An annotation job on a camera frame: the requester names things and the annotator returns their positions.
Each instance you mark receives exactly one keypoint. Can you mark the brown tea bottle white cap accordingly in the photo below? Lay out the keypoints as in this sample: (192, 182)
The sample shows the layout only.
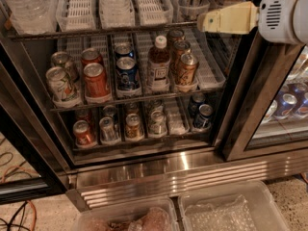
(158, 63)

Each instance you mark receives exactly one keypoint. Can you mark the orange soda can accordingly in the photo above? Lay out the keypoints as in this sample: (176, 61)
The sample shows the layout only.
(91, 55)
(96, 80)

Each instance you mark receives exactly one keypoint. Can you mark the clear water bottle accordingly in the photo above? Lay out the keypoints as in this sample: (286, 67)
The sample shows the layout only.
(33, 17)

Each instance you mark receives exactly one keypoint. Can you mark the orange bottom shelf can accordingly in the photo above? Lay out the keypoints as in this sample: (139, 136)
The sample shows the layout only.
(83, 133)

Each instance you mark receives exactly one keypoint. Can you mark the white green bottom can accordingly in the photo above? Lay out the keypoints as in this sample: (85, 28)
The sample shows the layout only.
(157, 124)

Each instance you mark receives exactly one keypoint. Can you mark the blue bottom rear can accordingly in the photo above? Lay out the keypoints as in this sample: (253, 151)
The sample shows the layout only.
(196, 100)

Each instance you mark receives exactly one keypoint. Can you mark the right clear plastic bin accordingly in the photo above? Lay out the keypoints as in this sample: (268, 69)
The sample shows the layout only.
(245, 206)

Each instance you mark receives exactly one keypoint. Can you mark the left clear plastic bin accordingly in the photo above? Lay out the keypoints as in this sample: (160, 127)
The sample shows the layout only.
(150, 214)

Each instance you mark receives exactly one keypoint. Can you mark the blue front soda can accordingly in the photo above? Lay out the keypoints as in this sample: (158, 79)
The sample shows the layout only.
(127, 74)

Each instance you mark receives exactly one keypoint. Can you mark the white empty shelf tray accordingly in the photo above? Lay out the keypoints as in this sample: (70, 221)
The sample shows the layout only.
(208, 74)

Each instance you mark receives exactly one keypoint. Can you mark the orange front soda can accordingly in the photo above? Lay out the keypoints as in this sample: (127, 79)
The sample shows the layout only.
(96, 80)

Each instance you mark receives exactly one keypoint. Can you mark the gold front coffee can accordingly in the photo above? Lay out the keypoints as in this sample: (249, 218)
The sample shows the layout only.
(186, 69)

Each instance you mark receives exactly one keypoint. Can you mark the blue soda can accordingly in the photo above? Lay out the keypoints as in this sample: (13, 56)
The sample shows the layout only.
(124, 49)
(127, 74)

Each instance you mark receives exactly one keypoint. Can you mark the blue rear soda can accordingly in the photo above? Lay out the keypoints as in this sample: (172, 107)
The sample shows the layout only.
(124, 49)

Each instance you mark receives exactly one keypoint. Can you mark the clear plastic bin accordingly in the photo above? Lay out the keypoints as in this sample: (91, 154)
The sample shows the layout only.
(245, 206)
(150, 214)

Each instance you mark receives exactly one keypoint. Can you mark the white green soda can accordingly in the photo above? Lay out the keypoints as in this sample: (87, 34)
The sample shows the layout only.
(60, 84)

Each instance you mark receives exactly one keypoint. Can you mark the silver bottom shelf can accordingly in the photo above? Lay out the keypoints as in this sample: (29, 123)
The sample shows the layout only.
(107, 128)

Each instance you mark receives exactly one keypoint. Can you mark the orange rear soda can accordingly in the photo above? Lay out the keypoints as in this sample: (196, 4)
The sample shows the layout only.
(91, 55)

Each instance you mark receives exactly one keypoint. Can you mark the silver rear soda can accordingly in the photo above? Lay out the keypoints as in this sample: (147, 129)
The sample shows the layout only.
(63, 59)

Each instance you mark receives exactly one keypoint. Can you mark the blue can behind glass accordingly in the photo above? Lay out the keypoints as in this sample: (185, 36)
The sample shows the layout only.
(285, 103)

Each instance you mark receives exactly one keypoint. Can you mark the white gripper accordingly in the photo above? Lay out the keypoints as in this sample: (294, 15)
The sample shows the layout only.
(276, 19)

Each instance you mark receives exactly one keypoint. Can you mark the blue bottom front can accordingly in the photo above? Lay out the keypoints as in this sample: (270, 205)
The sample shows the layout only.
(203, 116)

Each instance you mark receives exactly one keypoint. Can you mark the gold middle coffee can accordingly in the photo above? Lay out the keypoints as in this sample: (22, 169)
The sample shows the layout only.
(178, 48)

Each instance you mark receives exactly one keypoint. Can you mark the gold coffee can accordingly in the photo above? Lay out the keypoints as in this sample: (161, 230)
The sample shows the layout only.
(186, 69)
(174, 35)
(178, 48)

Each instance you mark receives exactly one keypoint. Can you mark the white top shelf tray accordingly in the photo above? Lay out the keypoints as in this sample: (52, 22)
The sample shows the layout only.
(76, 15)

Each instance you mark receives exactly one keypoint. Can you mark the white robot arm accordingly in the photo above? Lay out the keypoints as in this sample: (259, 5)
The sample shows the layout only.
(279, 21)

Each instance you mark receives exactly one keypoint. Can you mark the gold rear coffee can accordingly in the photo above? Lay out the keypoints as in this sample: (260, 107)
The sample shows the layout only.
(174, 35)

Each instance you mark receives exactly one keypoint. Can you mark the gold bottom shelf can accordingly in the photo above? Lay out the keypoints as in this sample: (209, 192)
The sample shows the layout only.
(133, 126)

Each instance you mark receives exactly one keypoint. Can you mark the stainless steel display fridge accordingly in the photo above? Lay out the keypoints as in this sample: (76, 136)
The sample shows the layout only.
(243, 142)

